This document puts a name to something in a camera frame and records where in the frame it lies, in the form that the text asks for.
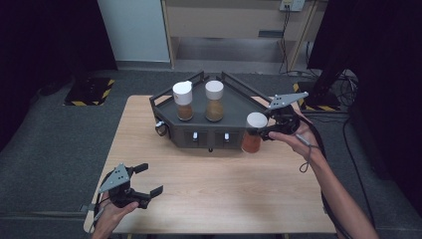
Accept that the tangle of black cables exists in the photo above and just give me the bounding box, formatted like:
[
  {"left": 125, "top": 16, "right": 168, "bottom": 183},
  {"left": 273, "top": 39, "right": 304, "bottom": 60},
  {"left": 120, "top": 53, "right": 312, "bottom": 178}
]
[{"left": 336, "top": 71, "right": 360, "bottom": 108}]

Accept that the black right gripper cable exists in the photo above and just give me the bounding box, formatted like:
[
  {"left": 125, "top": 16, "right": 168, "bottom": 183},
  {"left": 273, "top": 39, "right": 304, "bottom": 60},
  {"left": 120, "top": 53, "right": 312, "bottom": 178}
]
[{"left": 295, "top": 113, "right": 354, "bottom": 239}]

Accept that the grey wrist cord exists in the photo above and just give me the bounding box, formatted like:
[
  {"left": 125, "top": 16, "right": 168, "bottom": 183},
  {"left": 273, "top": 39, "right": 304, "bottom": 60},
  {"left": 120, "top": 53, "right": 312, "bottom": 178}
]
[{"left": 294, "top": 132, "right": 315, "bottom": 174}]

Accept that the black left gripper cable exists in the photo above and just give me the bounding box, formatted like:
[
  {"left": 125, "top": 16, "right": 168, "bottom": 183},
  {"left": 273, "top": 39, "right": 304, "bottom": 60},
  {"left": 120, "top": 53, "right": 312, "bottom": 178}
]
[{"left": 93, "top": 173, "right": 112, "bottom": 231}]

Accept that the black curtain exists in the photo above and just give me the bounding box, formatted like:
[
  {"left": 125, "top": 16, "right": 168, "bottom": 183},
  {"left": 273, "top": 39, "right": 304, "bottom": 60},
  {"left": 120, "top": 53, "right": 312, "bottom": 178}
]
[
  {"left": 0, "top": 0, "right": 118, "bottom": 153},
  {"left": 308, "top": 0, "right": 422, "bottom": 213}
]

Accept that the round-lid tan powder spice jar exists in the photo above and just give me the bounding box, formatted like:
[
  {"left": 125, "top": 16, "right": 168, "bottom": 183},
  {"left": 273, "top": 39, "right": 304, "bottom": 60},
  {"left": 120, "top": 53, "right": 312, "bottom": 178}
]
[{"left": 204, "top": 80, "right": 225, "bottom": 122}]

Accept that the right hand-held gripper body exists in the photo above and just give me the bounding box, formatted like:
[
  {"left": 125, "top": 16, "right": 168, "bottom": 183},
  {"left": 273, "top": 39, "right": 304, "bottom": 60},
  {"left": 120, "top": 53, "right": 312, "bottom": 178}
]
[{"left": 268, "top": 92, "right": 310, "bottom": 135}]

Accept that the wooden shelf unit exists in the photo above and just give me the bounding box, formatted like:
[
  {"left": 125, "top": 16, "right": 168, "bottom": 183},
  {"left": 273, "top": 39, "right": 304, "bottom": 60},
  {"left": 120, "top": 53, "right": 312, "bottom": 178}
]
[{"left": 161, "top": 0, "right": 320, "bottom": 73}]

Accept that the black floor cable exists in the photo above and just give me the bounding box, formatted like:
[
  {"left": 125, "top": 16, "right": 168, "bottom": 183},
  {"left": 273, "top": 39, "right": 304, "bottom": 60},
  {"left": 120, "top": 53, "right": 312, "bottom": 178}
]
[{"left": 342, "top": 118, "right": 377, "bottom": 230}]

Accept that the black metal stand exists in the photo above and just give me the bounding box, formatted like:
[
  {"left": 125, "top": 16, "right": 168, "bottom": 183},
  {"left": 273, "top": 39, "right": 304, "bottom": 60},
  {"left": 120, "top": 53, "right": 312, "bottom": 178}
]
[{"left": 312, "top": 61, "right": 349, "bottom": 103}]

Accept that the dark grey corner spice rack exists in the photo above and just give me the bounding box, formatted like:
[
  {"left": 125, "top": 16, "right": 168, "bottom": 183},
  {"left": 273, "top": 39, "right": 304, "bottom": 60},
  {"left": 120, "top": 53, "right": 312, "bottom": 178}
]
[{"left": 148, "top": 70, "right": 276, "bottom": 153}]

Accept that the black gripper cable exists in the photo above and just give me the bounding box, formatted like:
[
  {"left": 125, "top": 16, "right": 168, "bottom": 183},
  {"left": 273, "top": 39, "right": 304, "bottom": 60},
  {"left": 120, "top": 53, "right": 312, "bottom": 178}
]
[
  {"left": 93, "top": 173, "right": 112, "bottom": 231},
  {"left": 295, "top": 113, "right": 354, "bottom": 239}
]

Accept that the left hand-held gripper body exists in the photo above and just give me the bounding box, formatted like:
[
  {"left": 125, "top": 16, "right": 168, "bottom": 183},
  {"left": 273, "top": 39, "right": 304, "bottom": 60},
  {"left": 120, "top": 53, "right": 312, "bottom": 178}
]
[{"left": 98, "top": 162, "right": 151, "bottom": 209}]

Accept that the white spout-cap brown spice bottle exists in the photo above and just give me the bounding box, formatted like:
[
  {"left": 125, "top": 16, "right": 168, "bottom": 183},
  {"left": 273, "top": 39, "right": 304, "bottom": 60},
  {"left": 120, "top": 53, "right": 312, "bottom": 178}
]
[{"left": 171, "top": 80, "right": 195, "bottom": 121}]

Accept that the yellow black striped floor plate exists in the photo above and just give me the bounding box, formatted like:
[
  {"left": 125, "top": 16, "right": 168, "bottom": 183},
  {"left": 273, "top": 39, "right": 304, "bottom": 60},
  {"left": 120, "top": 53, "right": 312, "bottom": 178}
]
[
  {"left": 63, "top": 77, "right": 115, "bottom": 107},
  {"left": 293, "top": 81, "right": 342, "bottom": 113}
]

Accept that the round-lid orange powder spice jar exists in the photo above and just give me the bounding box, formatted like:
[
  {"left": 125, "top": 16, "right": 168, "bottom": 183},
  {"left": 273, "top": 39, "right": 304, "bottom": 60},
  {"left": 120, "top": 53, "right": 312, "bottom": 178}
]
[{"left": 241, "top": 112, "right": 269, "bottom": 154}]

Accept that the black power cable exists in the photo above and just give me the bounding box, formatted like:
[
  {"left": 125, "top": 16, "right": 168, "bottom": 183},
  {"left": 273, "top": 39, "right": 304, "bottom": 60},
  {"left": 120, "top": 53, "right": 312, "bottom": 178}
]
[{"left": 278, "top": 8, "right": 292, "bottom": 75}]

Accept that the person's right hand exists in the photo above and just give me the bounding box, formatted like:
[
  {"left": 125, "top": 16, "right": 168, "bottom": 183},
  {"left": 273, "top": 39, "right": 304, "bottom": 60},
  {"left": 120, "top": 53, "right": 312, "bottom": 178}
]
[{"left": 268, "top": 109, "right": 325, "bottom": 162}]

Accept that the person's left hand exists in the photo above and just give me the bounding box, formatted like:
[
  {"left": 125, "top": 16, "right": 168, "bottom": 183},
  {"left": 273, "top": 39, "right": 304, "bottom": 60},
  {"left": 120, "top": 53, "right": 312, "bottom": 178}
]
[{"left": 94, "top": 200, "right": 140, "bottom": 232}]

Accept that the white power strip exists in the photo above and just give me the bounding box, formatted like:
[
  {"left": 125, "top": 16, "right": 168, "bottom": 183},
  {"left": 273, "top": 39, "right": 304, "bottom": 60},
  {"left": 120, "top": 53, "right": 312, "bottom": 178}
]
[{"left": 279, "top": 0, "right": 306, "bottom": 12}]

